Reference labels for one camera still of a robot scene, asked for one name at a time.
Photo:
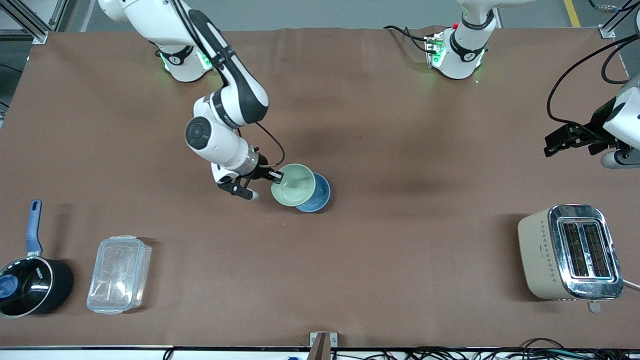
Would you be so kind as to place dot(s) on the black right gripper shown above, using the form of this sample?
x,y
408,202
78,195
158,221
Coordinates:
x,y
262,170

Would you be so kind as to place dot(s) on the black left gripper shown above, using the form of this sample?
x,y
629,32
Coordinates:
x,y
595,125

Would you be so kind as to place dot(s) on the green bowl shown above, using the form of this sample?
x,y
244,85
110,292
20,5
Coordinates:
x,y
295,187

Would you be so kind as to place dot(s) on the blue bowl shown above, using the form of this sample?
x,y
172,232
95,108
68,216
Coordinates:
x,y
323,195

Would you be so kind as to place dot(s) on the beige and chrome toaster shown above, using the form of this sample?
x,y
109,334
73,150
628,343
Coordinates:
x,y
537,255

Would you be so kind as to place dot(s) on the brown table cover sheet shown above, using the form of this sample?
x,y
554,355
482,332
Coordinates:
x,y
400,275

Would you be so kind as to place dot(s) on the clear plastic food container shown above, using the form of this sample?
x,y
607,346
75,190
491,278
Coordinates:
x,y
117,275

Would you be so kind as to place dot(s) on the glass lid with blue knob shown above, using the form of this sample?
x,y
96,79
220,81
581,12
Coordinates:
x,y
9,287

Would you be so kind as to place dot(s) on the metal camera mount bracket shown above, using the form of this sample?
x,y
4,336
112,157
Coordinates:
x,y
323,345

